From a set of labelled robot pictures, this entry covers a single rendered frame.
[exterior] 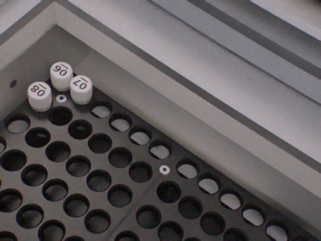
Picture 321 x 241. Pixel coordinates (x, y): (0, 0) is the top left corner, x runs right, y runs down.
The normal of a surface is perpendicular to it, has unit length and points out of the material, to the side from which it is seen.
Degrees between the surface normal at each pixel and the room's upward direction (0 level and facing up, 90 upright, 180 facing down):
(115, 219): 0
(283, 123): 0
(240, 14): 90
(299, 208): 0
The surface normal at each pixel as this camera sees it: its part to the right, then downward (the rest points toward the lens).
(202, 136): 0.08, -0.54
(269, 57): -0.59, 0.65
